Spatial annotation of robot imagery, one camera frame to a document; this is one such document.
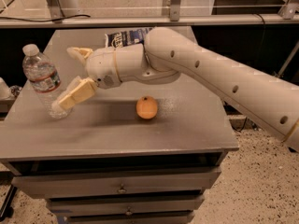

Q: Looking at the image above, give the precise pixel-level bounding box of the metal frame rail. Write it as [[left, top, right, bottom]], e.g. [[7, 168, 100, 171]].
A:
[[0, 0, 299, 28]]

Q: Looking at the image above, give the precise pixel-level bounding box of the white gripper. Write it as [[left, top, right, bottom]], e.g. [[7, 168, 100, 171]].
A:
[[51, 47, 121, 111]]

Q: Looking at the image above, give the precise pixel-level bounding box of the clear plastic water bottle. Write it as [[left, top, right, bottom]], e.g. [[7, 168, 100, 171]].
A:
[[22, 44, 70, 119]]

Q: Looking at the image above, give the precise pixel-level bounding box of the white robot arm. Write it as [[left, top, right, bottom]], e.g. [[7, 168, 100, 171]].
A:
[[51, 27, 299, 150]]

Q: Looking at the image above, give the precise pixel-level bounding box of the grey drawer cabinet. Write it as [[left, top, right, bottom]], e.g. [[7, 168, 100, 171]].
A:
[[0, 26, 240, 224]]

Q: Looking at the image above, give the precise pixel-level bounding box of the black cable on rail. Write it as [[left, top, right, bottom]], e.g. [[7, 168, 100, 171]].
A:
[[0, 14, 92, 23]]

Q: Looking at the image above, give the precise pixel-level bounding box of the orange fruit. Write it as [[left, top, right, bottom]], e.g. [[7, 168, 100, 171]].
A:
[[136, 96, 158, 119]]

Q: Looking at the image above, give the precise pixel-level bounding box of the white object at left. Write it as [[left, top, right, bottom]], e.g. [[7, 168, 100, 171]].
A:
[[0, 77, 12, 100]]

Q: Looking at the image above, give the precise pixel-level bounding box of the blue chip bag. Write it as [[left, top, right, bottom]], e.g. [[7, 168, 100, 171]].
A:
[[105, 27, 152, 48]]

